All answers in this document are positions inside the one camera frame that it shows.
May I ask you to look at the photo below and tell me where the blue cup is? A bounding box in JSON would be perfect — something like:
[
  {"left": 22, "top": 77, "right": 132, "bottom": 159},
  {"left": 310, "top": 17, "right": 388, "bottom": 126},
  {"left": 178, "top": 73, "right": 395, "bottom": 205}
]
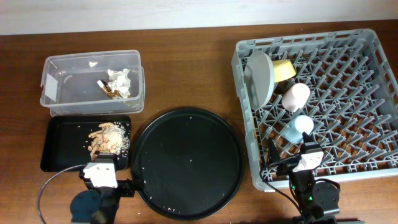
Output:
[{"left": 283, "top": 115, "right": 314, "bottom": 144}]

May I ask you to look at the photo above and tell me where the peanut shells and rice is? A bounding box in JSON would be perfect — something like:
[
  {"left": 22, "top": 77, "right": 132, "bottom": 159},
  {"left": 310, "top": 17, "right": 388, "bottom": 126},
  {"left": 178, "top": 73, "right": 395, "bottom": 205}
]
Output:
[{"left": 88, "top": 122, "right": 130, "bottom": 161}]

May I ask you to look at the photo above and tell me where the pink cup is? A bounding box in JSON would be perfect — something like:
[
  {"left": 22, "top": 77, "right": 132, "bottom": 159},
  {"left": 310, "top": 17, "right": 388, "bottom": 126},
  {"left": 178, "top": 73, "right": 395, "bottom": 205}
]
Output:
[{"left": 282, "top": 83, "right": 310, "bottom": 113}]

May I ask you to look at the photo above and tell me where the yellow bowl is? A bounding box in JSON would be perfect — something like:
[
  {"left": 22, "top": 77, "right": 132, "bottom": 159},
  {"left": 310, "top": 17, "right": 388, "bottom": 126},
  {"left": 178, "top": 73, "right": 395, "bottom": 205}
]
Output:
[{"left": 272, "top": 60, "right": 296, "bottom": 82}]

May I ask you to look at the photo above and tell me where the brown snack wrapper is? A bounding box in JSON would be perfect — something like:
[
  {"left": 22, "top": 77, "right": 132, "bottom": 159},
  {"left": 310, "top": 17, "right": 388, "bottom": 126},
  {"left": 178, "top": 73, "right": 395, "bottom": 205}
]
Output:
[{"left": 97, "top": 80, "right": 122, "bottom": 100}]

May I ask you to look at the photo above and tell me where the grey round plate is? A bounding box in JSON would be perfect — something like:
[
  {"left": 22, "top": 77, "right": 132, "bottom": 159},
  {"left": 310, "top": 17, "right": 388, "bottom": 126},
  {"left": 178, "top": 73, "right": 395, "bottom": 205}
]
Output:
[{"left": 244, "top": 50, "right": 275, "bottom": 109}]

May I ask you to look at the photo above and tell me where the white tissue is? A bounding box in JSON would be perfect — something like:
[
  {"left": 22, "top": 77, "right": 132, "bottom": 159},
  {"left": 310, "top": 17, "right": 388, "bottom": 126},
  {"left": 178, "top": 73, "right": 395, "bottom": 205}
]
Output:
[{"left": 107, "top": 68, "right": 131, "bottom": 98}]

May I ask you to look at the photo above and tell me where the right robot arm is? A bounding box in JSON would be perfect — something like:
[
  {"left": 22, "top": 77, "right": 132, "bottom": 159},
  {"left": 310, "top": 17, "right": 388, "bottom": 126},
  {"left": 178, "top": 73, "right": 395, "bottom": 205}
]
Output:
[{"left": 262, "top": 132, "right": 341, "bottom": 223}]

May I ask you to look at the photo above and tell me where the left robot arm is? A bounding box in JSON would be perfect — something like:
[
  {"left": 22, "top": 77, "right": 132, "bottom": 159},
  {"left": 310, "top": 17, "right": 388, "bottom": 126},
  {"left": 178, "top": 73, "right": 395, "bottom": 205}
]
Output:
[{"left": 70, "top": 153, "right": 144, "bottom": 223}]

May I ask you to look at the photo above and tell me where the grey dishwasher rack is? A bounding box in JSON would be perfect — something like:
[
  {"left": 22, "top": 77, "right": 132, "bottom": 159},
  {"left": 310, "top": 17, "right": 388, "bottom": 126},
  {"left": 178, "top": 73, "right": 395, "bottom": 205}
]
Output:
[{"left": 231, "top": 29, "right": 397, "bottom": 192}]

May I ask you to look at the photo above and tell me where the clear plastic waste bin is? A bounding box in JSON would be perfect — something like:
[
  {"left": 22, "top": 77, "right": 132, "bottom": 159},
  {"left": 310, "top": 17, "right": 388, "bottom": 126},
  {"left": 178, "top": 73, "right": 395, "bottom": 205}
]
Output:
[{"left": 40, "top": 50, "right": 145, "bottom": 116}]

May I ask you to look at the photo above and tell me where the black rectangular tray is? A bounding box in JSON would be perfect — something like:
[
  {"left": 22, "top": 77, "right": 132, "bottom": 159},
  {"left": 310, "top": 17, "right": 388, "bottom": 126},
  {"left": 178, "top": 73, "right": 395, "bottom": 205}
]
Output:
[{"left": 40, "top": 115, "right": 131, "bottom": 172}]

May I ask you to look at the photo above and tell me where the round black serving tray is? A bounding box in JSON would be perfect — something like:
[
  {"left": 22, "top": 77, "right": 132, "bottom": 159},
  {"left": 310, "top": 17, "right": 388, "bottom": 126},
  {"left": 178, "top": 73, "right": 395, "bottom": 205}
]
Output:
[{"left": 131, "top": 108, "right": 244, "bottom": 221}]

